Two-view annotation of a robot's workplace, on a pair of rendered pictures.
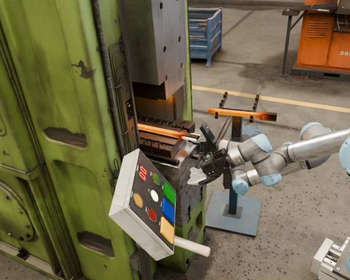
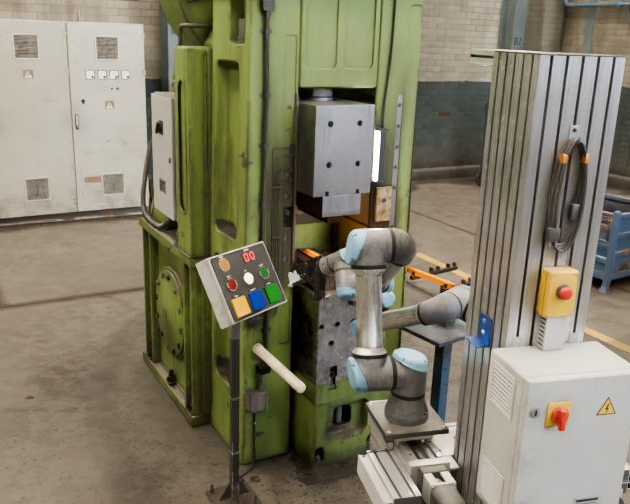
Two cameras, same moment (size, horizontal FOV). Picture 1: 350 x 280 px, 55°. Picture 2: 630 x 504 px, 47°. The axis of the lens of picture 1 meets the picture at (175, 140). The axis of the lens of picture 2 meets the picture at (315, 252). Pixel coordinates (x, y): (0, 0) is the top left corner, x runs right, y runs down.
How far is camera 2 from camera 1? 2.05 m
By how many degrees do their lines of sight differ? 33
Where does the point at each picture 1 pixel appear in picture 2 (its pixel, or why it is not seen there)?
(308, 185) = not seen: hidden behind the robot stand
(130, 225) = (207, 279)
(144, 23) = (310, 135)
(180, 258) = (311, 440)
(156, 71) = (312, 182)
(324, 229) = not seen: outside the picture
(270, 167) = (344, 278)
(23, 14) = (228, 111)
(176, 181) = (316, 316)
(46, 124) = (221, 215)
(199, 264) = (338, 470)
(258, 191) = not seen: hidden behind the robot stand
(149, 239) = (218, 300)
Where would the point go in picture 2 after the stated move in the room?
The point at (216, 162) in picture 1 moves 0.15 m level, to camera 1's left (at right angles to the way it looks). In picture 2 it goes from (309, 265) to (278, 258)
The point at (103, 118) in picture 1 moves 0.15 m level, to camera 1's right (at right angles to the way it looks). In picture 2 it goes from (249, 208) to (277, 213)
